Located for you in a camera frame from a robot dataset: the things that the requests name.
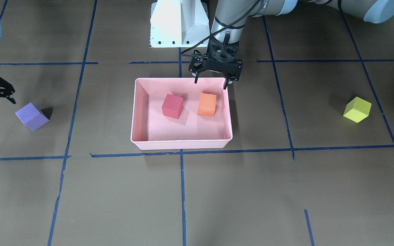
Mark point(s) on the orange foam block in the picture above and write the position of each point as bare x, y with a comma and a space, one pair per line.
207, 104

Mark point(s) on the yellow-green foam block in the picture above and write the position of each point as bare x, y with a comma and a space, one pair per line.
357, 109

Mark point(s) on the pink plastic bin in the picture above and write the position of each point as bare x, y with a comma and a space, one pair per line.
151, 130

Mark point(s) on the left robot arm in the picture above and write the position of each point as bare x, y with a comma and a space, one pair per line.
230, 19

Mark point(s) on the white metal pedestal base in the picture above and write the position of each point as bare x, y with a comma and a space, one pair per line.
178, 23

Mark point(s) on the red foam block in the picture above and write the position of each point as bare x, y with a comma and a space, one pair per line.
172, 106

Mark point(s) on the purple foam block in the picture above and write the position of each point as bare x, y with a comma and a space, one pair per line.
31, 116

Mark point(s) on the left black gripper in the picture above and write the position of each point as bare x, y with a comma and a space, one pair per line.
197, 65

